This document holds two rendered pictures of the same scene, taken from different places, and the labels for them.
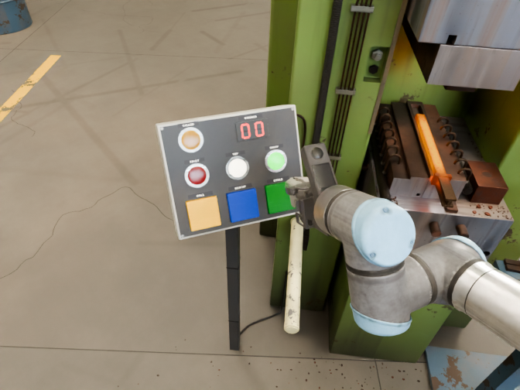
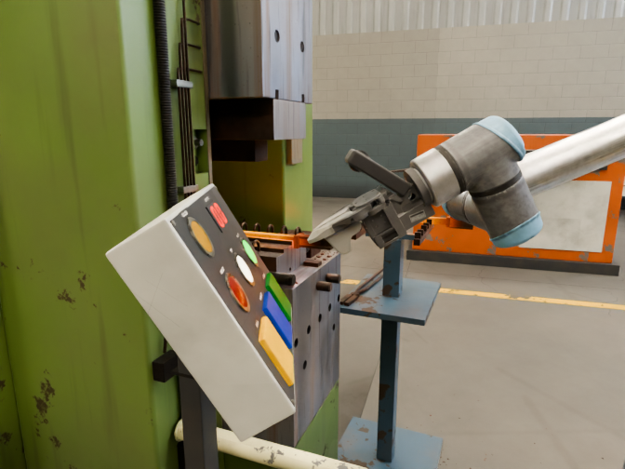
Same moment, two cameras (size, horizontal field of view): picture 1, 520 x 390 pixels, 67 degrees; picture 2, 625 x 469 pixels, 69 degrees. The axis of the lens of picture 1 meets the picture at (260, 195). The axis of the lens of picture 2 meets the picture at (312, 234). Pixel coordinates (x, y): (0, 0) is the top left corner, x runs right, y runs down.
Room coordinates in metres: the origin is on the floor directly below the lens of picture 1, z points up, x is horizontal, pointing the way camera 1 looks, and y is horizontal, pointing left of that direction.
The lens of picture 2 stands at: (0.46, 0.66, 1.29)
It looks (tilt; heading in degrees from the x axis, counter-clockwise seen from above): 13 degrees down; 287
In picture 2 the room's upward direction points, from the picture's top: straight up
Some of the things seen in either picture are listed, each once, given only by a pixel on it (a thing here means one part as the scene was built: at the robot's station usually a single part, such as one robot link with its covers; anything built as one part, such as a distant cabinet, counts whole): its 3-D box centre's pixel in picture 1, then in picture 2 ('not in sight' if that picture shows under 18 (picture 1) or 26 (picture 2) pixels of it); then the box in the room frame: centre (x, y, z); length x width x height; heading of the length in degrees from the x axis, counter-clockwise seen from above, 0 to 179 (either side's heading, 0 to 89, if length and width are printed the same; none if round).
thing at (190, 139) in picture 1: (190, 139); (201, 236); (0.75, 0.17, 1.16); 0.05 x 0.03 x 0.04; 86
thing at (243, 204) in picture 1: (242, 204); (275, 320); (0.71, 0.04, 1.01); 0.07 x 0.05 x 0.07; 111
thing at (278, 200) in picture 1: (279, 196); (276, 297); (0.74, -0.05, 1.01); 0.07 x 0.05 x 0.07; 111
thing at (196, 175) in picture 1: (196, 175); (237, 292); (0.71, 0.15, 1.09); 0.05 x 0.03 x 0.04; 86
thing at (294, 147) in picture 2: not in sight; (294, 137); (0.97, -0.80, 1.27); 0.09 x 0.02 x 0.17; 86
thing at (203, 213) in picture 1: (203, 213); (273, 351); (0.67, 0.14, 1.01); 0.07 x 0.05 x 0.07; 111
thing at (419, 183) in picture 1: (414, 144); (226, 248); (1.08, -0.50, 0.96); 0.42 x 0.20 x 0.09; 176
